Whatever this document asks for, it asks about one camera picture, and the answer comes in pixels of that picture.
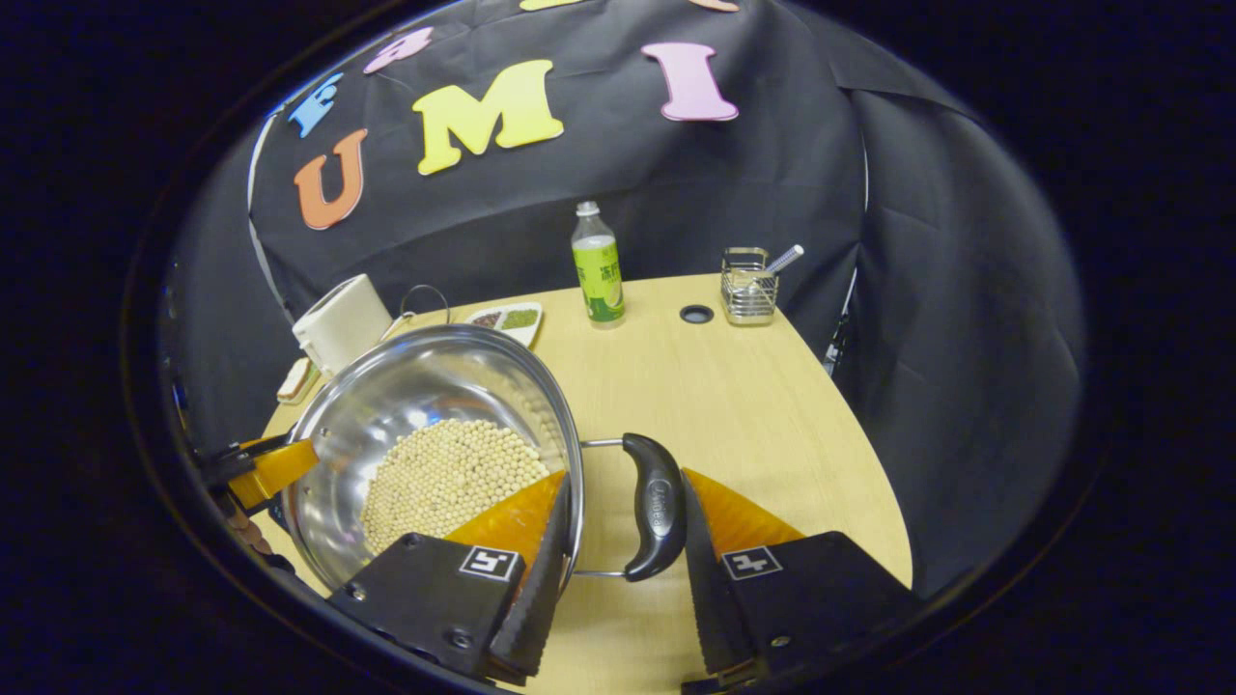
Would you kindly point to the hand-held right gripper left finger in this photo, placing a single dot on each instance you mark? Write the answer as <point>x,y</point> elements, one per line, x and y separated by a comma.
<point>435,589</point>

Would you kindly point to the bread slice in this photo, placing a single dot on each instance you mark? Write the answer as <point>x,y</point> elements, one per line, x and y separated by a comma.
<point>297,381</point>

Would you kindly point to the green label drink bottle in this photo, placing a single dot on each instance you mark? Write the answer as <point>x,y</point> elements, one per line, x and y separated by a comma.
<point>599,275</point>

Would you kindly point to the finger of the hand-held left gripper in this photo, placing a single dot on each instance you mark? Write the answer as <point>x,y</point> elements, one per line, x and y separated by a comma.
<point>275,468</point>

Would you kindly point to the pile of soybeans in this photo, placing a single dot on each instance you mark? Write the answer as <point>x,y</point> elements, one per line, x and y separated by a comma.
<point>444,478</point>

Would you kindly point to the white divided dish with beans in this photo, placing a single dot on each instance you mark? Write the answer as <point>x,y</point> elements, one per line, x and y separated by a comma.
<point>507,320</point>

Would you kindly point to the metal spoon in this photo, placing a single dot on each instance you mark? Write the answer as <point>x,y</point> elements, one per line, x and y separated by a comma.
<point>787,258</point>

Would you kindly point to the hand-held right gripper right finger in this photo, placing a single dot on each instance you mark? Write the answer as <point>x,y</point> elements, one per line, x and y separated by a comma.
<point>821,589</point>

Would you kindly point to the white toaster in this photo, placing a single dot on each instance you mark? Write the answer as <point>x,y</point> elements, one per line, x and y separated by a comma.
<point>343,323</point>

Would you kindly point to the black backdrop cloth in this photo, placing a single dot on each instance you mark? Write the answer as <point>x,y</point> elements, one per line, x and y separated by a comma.
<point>599,193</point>

